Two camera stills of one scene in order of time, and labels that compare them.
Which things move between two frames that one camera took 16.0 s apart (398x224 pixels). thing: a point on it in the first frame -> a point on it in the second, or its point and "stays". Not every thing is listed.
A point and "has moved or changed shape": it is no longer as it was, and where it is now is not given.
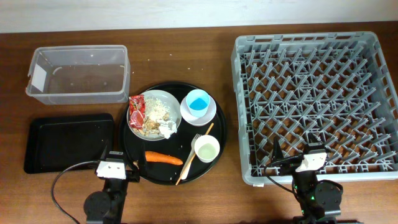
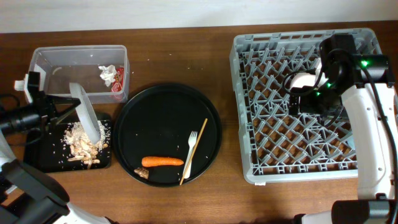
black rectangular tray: x=53 y=144 stays
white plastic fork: x=191 y=154 has moved or changed shape
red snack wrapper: x=137 y=111 -> x=118 y=83
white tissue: x=167 y=127 -> x=108 y=74
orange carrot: x=153 y=156 has moved or changed shape
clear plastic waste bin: x=79 y=74 stays
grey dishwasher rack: x=336 y=86 stays
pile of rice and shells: x=155 y=110 -> x=83 y=149
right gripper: x=289 y=165 -> x=305 y=106
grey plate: x=163 y=116 -> x=86 y=115
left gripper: x=133 y=177 -> x=46 y=104
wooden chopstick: x=192 y=158 -> x=202 y=130
